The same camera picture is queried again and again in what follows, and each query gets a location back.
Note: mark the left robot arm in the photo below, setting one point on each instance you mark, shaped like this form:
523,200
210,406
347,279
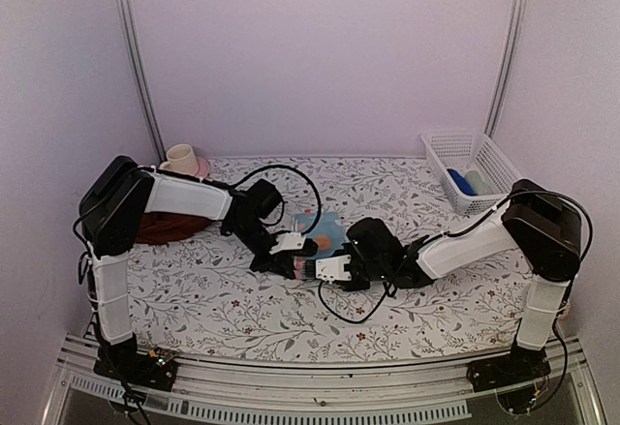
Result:
110,216

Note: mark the cream ribbed mug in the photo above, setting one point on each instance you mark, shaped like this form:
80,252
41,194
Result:
181,158

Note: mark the right aluminium frame post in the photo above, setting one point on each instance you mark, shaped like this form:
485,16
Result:
517,14

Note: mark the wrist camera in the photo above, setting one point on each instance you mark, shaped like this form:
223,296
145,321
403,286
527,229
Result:
295,243
334,269

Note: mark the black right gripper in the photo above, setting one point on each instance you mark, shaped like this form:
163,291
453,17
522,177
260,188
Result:
353,287

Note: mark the dark red towel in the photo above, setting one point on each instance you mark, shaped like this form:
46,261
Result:
159,228

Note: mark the blue object in basket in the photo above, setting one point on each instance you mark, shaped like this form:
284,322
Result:
460,181

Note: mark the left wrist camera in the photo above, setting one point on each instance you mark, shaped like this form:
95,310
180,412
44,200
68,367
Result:
295,243

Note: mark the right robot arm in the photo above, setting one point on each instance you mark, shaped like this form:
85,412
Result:
551,231

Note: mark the left aluminium frame post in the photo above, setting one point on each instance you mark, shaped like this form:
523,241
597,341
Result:
130,33

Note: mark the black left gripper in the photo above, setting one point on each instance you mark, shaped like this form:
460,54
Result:
282,263

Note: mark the blue patterned towel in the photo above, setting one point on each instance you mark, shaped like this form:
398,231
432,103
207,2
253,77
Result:
329,236

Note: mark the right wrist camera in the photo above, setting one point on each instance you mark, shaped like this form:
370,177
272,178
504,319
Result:
334,269

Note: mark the pale green roll in basket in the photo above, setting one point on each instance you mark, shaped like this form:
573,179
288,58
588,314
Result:
478,184

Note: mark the front aluminium rail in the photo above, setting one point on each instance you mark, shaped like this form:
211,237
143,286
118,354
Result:
211,390

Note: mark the pink saucer plate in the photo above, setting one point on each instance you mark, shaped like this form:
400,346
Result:
201,168

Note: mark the aluminium frame post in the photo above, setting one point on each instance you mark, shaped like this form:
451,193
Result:
130,33
517,14

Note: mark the white plastic basket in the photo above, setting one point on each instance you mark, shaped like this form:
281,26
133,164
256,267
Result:
463,151

